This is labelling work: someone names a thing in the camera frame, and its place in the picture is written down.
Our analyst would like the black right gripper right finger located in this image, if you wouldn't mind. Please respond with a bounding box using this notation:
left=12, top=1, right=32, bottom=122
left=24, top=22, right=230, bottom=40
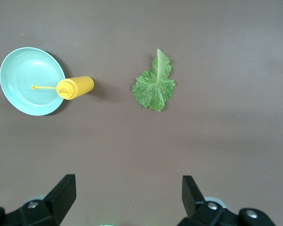
left=176, top=175, right=274, bottom=226

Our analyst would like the yellow mustard squeeze bottle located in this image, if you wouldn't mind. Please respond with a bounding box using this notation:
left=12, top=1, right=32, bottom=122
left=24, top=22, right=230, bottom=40
left=31, top=75, right=95, bottom=101

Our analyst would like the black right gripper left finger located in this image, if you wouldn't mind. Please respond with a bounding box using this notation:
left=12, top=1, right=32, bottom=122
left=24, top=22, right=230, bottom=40
left=0, top=174, right=76, bottom=226

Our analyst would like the green lettuce leaf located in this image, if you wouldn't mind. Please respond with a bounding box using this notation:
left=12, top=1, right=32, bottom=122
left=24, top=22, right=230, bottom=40
left=131, top=48, right=176, bottom=113

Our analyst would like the mint green plate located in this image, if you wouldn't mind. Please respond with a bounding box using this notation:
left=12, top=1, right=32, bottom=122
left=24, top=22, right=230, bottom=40
left=0, top=47, right=67, bottom=117

